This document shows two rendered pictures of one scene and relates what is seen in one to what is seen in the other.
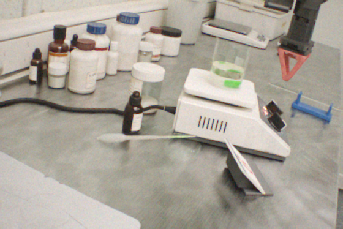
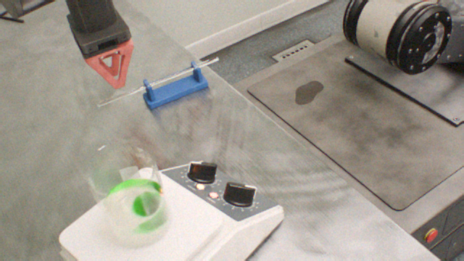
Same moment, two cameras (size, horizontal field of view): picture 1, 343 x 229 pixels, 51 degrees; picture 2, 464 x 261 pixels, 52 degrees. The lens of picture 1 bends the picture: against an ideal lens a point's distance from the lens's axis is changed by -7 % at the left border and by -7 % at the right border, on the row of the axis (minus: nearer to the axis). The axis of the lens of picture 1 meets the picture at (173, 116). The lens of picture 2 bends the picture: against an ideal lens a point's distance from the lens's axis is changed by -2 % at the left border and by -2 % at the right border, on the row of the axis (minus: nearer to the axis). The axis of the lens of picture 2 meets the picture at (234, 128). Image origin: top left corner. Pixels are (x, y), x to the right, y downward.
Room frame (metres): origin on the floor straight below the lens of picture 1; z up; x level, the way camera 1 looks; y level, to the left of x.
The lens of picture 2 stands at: (0.35, 0.07, 1.20)
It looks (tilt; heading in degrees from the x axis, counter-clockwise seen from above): 41 degrees down; 314
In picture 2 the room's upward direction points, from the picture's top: 9 degrees counter-clockwise
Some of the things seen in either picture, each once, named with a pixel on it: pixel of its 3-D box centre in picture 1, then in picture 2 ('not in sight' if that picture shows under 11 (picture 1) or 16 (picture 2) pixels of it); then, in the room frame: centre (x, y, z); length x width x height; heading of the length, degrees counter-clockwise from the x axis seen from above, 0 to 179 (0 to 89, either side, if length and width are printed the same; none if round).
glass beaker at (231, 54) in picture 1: (229, 63); (133, 198); (0.63, -0.07, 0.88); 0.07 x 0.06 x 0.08; 1
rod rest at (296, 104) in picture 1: (313, 105); (174, 83); (0.84, -0.32, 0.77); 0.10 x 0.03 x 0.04; 65
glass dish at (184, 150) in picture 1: (182, 147); not in sight; (0.52, -0.02, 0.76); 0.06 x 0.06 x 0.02
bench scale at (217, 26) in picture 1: (236, 32); not in sight; (1.53, -0.18, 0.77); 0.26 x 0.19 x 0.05; 77
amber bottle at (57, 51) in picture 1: (57, 52); not in sight; (0.73, 0.26, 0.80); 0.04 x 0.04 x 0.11
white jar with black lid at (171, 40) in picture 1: (168, 41); not in sight; (1.08, 0.06, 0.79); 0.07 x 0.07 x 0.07
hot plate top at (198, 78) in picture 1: (220, 86); (141, 230); (0.63, -0.07, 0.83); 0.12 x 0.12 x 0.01; 86
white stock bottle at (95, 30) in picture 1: (93, 50); not in sight; (0.78, 0.20, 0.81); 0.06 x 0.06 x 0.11
